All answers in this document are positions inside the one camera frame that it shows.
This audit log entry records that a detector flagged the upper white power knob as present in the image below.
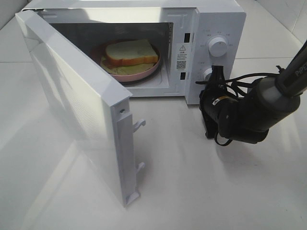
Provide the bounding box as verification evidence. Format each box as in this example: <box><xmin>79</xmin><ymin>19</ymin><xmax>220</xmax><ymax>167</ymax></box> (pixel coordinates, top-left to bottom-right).
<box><xmin>208</xmin><ymin>35</ymin><xmax>228</xmax><ymax>58</ymax></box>

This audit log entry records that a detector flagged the white timer knob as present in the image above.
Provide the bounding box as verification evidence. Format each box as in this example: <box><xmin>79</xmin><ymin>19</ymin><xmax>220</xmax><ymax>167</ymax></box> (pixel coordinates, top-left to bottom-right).
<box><xmin>203</xmin><ymin>68</ymin><xmax>212</xmax><ymax>81</ymax></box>

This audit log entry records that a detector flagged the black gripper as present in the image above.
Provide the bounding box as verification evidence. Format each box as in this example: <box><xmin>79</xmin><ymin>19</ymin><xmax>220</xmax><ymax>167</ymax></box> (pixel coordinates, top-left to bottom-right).
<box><xmin>200</xmin><ymin>65</ymin><xmax>236</xmax><ymax>139</ymax></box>

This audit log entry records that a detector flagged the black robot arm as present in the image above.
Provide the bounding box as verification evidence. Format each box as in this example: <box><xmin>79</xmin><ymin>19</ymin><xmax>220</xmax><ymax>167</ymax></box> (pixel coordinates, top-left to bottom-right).
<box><xmin>198</xmin><ymin>44</ymin><xmax>307</xmax><ymax>146</ymax></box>

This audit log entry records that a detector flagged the sandwich with lettuce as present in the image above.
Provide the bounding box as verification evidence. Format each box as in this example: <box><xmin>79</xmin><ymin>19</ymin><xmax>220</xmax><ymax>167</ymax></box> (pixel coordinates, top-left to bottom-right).
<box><xmin>100</xmin><ymin>39</ymin><xmax>159</xmax><ymax>75</ymax></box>

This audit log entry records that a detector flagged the white microwave oven body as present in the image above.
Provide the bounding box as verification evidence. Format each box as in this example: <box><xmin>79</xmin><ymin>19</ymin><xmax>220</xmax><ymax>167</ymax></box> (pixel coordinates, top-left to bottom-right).
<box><xmin>16</xmin><ymin>0</ymin><xmax>246</xmax><ymax>105</ymax></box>

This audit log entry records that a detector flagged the white microwave door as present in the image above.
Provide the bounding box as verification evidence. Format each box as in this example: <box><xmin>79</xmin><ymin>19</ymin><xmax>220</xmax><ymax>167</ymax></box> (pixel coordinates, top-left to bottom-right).
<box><xmin>16</xmin><ymin>10</ymin><xmax>146</xmax><ymax>206</ymax></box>

